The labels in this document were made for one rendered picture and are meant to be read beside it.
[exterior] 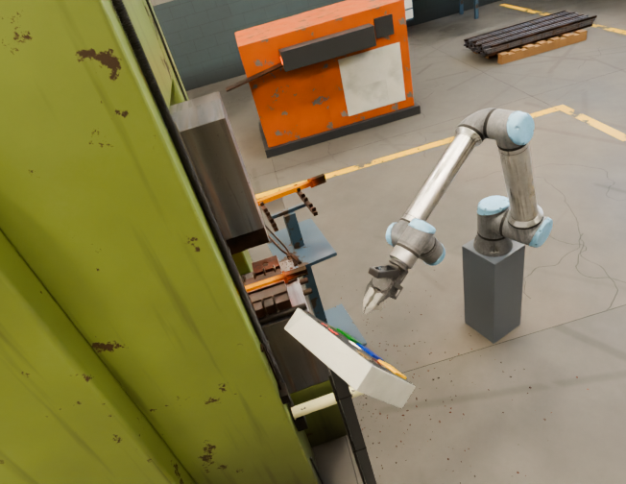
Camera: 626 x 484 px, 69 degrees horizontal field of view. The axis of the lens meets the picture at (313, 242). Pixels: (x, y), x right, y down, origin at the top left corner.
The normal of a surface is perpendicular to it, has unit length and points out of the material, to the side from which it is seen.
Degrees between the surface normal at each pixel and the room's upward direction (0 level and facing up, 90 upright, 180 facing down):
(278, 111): 90
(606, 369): 0
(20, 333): 90
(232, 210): 90
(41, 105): 90
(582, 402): 0
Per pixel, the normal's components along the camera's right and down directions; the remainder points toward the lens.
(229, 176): 0.23, 0.53
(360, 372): -0.57, -0.43
